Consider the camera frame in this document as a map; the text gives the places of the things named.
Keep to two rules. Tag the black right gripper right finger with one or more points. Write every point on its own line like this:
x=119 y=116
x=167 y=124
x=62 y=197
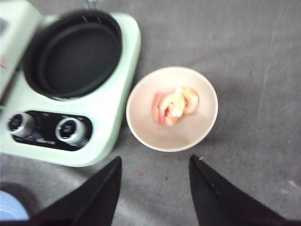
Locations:
x=218 y=202

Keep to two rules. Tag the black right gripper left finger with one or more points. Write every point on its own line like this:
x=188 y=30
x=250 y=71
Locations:
x=92 y=204

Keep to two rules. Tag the beige ribbed bowl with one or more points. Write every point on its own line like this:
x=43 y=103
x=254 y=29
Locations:
x=190 y=129

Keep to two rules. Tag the pink cooked shrimp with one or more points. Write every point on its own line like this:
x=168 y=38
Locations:
x=166 y=111

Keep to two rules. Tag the mint green breakfast maker base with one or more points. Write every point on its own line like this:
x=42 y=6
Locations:
x=101 y=111

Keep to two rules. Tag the right silver control knob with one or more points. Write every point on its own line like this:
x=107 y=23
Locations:
x=70 y=130

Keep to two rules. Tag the silver control knob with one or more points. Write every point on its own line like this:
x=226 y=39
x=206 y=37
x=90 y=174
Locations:
x=70 y=130
x=21 y=124

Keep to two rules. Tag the blue round plate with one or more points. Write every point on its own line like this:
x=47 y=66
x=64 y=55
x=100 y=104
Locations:
x=11 y=209

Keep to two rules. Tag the left silver control knob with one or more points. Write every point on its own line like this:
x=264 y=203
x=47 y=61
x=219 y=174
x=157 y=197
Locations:
x=21 y=124

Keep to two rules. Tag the black round frying pan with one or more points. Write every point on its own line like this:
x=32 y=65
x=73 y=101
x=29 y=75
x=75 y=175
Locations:
x=74 y=55

